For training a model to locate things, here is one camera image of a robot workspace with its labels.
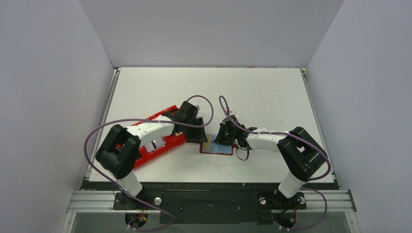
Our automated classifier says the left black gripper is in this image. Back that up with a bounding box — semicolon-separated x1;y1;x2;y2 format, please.
183;117;207;144

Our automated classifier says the red leather card holder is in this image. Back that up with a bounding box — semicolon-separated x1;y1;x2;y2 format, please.
199;133;233;155

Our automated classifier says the yellow credit card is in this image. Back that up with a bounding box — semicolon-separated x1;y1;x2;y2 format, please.
203;133;213;151

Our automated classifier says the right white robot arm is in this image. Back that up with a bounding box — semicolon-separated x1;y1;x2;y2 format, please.
214;115;327;207

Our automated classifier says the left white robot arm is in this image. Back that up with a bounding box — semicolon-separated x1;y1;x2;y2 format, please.
96;101;207;209

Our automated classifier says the silver striped card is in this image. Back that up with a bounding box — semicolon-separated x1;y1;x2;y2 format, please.
144;138;166;153

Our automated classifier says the red plastic compartment tray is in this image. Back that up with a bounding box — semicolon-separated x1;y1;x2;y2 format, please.
112;125;186;169

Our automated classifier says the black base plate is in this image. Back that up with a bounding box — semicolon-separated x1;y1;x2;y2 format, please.
80;181;338;224

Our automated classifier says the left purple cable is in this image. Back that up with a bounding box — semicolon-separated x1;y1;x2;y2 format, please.
84;95;215;226

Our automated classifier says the aluminium rail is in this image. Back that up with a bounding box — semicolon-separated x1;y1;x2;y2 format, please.
67;190;357;213

